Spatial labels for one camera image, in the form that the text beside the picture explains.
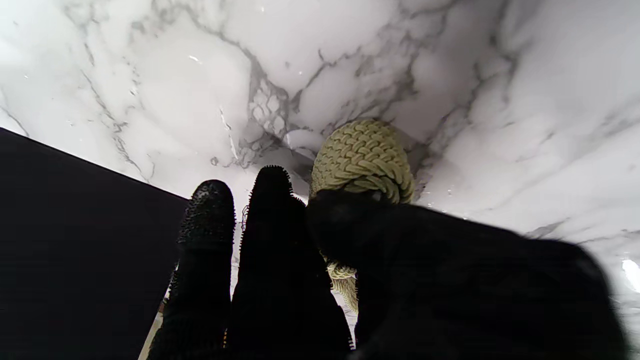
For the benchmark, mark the black square storage box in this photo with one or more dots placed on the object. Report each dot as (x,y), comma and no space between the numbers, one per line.
(75,250)

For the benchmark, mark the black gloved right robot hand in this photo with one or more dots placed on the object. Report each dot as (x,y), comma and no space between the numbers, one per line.
(450,285)

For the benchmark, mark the beige braided belt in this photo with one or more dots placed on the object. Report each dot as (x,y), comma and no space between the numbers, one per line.
(362,160)

